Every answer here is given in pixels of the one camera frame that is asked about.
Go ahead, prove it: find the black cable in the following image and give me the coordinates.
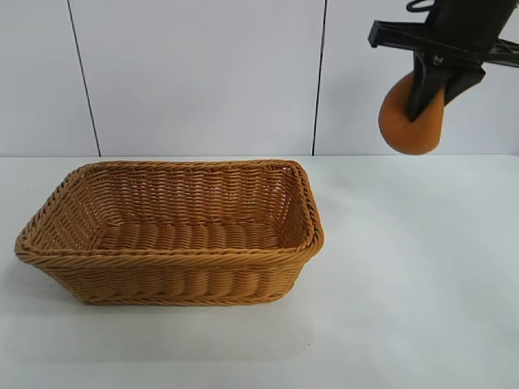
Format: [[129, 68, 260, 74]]
[[405, 0, 441, 13]]

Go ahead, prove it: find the orange fruit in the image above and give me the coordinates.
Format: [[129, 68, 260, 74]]
[[376, 72, 446, 156]]

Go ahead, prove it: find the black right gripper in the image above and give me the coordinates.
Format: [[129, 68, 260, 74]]
[[367, 19, 519, 123]]

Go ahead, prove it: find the woven wicker basket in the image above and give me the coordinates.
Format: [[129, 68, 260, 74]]
[[15, 159, 327, 306]]

